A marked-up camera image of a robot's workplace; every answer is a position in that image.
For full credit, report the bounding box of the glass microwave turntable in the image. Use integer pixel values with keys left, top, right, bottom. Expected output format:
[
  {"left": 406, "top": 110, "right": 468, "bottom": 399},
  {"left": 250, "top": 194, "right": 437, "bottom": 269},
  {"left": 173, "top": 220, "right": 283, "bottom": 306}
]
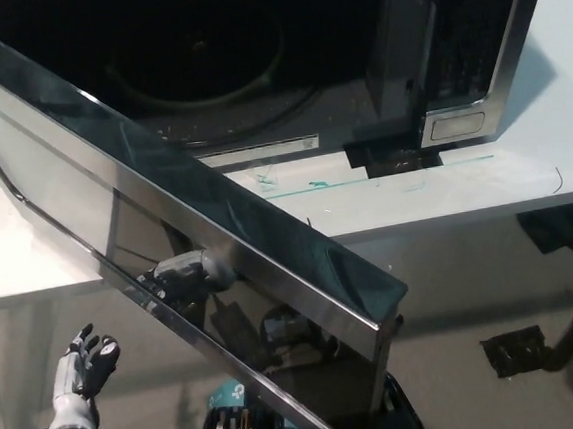
[{"left": 98, "top": 6, "right": 324, "bottom": 157}]

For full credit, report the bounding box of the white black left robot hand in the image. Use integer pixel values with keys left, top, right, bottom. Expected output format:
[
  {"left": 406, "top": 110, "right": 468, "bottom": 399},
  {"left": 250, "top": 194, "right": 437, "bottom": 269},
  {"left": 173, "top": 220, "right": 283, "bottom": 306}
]
[{"left": 35, "top": 320, "right": 128, "bottom": 429}]

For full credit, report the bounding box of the mirrored glass microwave door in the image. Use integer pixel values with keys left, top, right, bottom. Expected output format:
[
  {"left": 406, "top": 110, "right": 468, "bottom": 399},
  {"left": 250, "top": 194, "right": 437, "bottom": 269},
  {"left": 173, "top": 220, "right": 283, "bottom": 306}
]
[{"left": 0, "top": 0, "right": 420, "bottom": 429}]

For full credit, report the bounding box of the silver door release button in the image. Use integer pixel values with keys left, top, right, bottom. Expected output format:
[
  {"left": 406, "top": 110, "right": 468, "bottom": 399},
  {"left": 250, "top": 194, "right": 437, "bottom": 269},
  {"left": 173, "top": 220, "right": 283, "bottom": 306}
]
[{"left": 427, "top": 111, "right": 489, "bottom": 143}]

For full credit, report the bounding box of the black pad under microwave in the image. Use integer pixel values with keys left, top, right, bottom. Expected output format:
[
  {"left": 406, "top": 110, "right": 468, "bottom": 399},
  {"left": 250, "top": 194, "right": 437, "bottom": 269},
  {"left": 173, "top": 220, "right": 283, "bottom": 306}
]
[{"left": 342, "top": 133, "right": 447, "bottom": 178}]

